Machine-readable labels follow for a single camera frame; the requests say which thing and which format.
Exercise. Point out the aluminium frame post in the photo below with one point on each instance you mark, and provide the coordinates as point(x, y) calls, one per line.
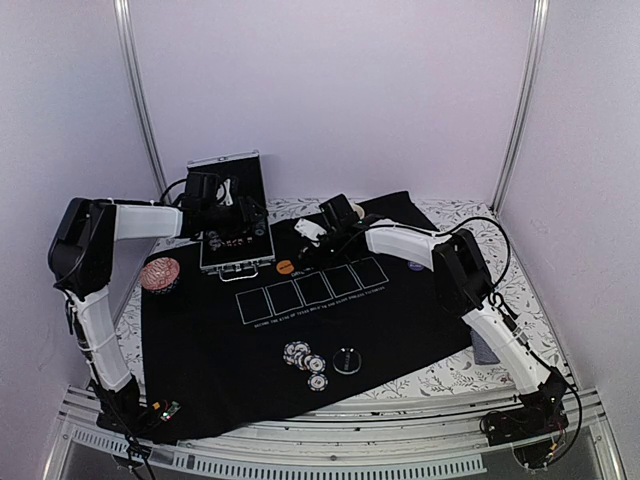
point(126, 36)
point(526, 92)

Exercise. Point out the blue patterned card deck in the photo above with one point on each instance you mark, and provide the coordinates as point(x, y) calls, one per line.
point(483, 354)

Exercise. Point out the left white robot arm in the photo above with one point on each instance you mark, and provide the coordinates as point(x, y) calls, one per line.
point(81, 259)

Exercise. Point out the poker chip stack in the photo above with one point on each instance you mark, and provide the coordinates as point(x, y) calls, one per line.
point(295, 352)

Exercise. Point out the small green circuit board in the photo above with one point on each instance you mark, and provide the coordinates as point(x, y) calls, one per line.
point(165, 410)

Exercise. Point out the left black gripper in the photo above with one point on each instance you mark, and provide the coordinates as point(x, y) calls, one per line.
point(245, 215)

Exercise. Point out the orange big blind button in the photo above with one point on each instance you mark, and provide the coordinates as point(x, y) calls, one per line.
point(285, 267)

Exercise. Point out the blue white chip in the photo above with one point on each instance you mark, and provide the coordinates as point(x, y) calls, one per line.
point(314, 363)
point(317, 382)

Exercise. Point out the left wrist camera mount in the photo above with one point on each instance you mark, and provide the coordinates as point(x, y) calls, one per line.
point(226, 192)

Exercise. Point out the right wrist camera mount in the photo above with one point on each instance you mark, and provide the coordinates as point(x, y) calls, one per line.
point(308, 229)

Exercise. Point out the front aluminium rail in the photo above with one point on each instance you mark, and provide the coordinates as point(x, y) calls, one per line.
point(407, 438)

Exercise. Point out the clear black dealer button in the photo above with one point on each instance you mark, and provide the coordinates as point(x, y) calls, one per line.
point(347, 361)

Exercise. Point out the left aluminium frame post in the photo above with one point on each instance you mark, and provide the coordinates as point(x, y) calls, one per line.
point(126, 36)

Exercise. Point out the purple small blind button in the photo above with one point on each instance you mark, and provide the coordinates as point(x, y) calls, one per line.
point(414, 266)

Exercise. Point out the right aluminium frame post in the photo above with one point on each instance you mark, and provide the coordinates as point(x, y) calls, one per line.
point(526, 92)

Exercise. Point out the dice row in case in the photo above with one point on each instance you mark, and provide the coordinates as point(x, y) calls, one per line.
point(237, 243)

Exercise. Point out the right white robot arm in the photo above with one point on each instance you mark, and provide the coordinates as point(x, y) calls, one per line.
point(464, 287)

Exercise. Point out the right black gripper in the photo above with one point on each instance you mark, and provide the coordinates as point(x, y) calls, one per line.
point(311, 256)

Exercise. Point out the black poker table mat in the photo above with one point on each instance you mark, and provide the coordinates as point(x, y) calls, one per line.
point(217, 347)

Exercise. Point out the aluminium poker chip case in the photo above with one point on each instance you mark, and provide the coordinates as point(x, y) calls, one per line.
point(203, 179)

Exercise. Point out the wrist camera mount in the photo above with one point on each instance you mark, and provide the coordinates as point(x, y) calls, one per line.
point(226, 192)
point(308, 229)

